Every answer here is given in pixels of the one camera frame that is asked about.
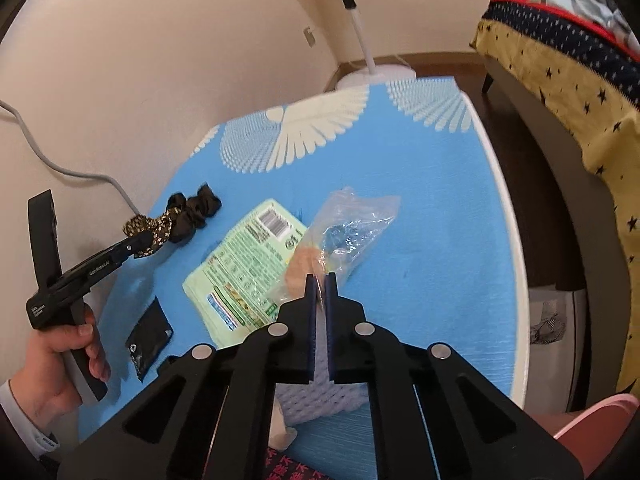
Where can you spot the gold patterned scrunchie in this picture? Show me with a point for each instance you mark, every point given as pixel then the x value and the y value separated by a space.
pixel 161 227

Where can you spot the white standing fan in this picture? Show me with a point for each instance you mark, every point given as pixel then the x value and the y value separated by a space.
pixel 361 30

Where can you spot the small wall socket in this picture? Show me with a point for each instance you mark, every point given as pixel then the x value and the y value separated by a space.
pixel 310 36

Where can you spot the blue white-patterned tablecloth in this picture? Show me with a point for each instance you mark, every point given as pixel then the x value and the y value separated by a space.
pixel 425 210

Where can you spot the small black packet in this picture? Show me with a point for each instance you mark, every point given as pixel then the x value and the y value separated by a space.
pixel 147 335

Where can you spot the dinosaur-print paper bag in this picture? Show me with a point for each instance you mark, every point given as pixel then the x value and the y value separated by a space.
pixel 550 325

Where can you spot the pink plastic basin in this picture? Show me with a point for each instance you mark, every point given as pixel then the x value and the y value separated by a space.
pixel 605 410

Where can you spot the green snack packet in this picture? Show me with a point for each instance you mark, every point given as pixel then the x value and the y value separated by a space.
pixel 235 270

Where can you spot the clear plastic bag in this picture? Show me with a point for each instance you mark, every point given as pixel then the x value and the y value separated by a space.
pixel 360 230

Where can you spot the person's left hand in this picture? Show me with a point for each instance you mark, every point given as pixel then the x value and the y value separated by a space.
pixel 42 370

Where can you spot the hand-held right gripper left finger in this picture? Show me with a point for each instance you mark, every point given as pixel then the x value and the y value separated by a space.
pixel 311 310

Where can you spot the light blue checked quilt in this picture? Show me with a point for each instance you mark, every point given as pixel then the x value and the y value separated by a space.
pixel 600 10

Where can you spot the black scrunchie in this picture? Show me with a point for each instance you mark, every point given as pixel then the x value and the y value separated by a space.
pixel 200 210

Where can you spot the bed with star blanket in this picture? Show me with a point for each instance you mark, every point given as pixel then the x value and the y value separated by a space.
pixel 590 110

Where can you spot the person's left forearm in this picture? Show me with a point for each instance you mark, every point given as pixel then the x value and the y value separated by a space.
pixel 20 425

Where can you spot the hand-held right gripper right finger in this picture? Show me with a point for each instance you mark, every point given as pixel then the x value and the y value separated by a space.
pixel 330 310

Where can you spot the dark red-patterned wrapper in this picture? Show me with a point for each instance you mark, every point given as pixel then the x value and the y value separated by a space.
pixel 295 467

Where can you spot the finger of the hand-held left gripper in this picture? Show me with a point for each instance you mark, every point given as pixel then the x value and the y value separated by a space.
pixel 132 246

